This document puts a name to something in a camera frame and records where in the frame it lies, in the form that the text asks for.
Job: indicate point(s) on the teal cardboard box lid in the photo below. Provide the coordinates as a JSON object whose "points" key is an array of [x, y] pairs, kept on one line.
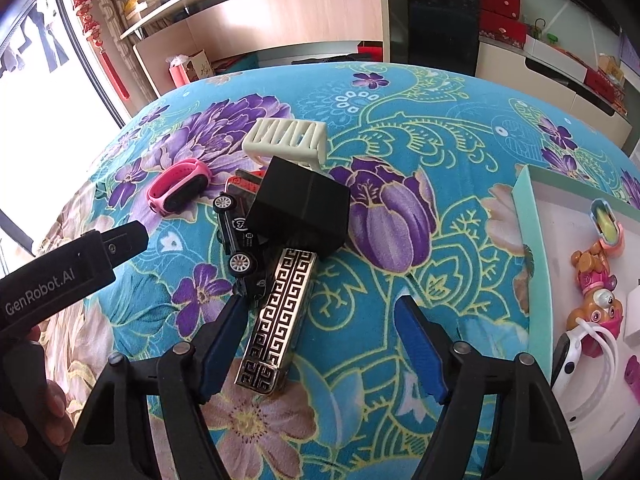
{"points": [[555, 220]]}

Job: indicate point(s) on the white TV cabinet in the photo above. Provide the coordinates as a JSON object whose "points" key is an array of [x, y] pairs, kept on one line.
{"points": [[550, 95]]}

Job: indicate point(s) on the cream plastic slotted holder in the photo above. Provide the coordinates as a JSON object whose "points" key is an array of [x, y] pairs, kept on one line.
{"points": [[285, 135]]}

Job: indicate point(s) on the white smartwatch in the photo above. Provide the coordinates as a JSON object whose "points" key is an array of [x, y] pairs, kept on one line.
{"points": [[567, 365]]}

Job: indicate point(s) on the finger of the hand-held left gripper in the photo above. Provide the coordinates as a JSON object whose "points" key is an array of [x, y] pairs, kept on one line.
{"points": [[125, 242]]}

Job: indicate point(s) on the white charger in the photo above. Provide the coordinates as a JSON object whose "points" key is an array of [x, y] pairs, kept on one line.
{"points": [[632, 315]]}

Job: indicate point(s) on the floral printed blanket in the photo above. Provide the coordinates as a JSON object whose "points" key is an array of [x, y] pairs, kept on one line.
{"points": [[380, 125]]}

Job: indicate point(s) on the black charger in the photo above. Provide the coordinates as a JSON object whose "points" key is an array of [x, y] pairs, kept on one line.
{"points": [[300, 210]]}

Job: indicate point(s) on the red gift box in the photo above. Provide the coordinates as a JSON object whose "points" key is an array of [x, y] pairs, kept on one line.
{"points": [[502, 30]]}

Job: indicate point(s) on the small red paper bag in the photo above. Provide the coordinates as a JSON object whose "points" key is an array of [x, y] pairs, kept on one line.
{"points": [[180, 72]]}

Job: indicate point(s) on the white flat box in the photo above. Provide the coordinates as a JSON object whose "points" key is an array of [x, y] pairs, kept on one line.
{"points": [[555, 57]]}

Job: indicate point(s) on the wooden shelf unit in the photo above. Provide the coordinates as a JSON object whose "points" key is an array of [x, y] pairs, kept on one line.
{"points": [[280, 20]]}

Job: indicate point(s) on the brown paper bag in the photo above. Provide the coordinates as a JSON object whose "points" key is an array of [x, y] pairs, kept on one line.
{"points": [[200, 65]]}

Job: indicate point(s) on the small orange grey toy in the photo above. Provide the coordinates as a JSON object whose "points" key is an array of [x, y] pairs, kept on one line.
{"points": [[606, 225]]}

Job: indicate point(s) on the gold patterned lighter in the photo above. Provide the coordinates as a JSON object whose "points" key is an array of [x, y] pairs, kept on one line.
{"points": [[275, 325]]}

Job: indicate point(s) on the pink helmet pup figure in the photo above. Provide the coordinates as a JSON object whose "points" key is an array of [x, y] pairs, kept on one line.
{"points": [[600, 315]]}

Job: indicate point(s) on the person's left hand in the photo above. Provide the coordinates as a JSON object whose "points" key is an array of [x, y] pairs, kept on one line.
{"points": [[54, 400]]}

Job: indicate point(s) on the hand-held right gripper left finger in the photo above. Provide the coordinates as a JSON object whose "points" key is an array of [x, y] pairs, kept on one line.
{"points": [[222, 340]]}

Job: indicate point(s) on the dark hanging clothes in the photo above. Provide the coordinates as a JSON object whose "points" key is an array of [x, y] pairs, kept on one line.
{"points": [[50, 45]]}

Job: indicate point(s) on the patterned curtain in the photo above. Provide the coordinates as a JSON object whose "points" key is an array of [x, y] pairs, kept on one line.
{"points": [[115, 20]]}

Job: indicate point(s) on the black toy car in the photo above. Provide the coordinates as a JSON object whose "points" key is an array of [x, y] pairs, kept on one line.
{"points": [[235, 232]]}

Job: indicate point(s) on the pink goggles pup figure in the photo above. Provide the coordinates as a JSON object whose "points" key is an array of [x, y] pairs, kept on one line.
{"points": [[592, 265]]}

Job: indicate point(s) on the red flat box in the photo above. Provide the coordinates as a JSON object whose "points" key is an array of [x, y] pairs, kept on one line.
{"points": [[605, 85]]}

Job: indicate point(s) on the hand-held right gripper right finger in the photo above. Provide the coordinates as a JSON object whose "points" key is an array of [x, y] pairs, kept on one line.
{"points": [[420, 342]]}

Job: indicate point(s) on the pink smartwatch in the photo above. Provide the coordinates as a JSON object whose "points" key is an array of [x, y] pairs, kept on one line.
{"points": [[175, 190]]}

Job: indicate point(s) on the small red box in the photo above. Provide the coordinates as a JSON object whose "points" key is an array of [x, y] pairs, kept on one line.
{"points": [[371, 53]]}

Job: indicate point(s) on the yellow item on shelf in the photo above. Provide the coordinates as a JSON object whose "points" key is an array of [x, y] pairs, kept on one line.
{"points": [[137, 2]]}

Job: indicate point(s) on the red hanging ornament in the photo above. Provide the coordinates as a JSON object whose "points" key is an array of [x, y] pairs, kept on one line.
{"points": [[87, 20]]}

